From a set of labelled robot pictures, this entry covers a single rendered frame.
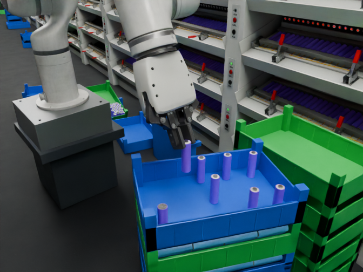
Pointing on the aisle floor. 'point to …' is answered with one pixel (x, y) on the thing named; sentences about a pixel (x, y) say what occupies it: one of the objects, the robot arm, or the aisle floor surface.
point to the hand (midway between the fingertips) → (181, 135)
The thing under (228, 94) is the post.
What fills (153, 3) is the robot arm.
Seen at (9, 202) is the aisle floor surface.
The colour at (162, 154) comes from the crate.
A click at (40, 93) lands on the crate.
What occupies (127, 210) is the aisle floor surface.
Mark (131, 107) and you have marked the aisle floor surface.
